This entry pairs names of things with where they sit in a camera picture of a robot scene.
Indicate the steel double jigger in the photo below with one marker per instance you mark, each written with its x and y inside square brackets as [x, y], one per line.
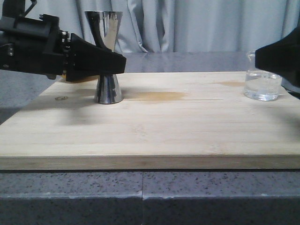
[104, 26]

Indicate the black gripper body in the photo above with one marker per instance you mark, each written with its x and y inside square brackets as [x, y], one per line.
[33, 46]

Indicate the grey curtain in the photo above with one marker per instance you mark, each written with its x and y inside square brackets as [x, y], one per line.
[159, 26]

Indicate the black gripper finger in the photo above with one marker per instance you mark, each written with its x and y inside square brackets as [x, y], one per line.
[84, 59]
[282, 58]

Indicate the light wooden cutting board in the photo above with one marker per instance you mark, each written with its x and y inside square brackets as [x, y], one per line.
[197, 120]

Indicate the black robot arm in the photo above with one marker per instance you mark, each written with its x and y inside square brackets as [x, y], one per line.
[11, 7]

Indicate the yellow lemon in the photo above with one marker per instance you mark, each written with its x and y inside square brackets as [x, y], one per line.
[81, 80]

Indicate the clear glass beaker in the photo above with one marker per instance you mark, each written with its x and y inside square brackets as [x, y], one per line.
[259, 84]

